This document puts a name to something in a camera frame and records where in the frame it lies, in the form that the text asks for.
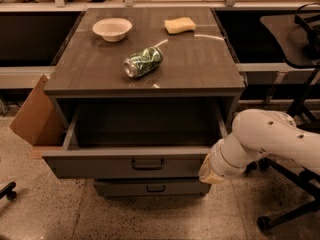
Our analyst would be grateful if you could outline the grey top drawer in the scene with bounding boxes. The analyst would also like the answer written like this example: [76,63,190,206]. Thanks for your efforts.
[43,98,227,179]

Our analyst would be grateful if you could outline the grey drawer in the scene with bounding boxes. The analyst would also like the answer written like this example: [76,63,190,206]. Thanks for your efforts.
[94,177,211,197]
[43,98,227,179]

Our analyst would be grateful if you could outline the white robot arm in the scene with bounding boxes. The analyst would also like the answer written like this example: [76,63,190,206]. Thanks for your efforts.
[199,109,320,184]

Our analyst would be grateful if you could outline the grey lower drawer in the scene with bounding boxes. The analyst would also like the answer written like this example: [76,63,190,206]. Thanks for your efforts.
[94,177,211,197]

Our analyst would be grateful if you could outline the grey drawer cabinet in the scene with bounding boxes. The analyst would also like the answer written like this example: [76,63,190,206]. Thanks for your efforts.
[43,7,245,196]

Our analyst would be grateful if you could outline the crushed green soda can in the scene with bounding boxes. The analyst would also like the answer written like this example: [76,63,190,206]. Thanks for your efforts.
[124,47,163,78]

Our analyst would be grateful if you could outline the yellow sponge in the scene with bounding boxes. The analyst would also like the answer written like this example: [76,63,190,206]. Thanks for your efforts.
[164,17,196,34]

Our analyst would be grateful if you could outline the black office chair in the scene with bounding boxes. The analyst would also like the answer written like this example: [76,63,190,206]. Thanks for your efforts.
[257,5,320,231]

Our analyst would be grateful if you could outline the white ceramic bowl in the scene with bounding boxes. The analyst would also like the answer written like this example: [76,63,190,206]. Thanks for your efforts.
[92,18,132,42]

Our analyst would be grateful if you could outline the black chair caster left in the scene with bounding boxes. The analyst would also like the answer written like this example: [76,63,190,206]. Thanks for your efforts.
[0,182,17,200]

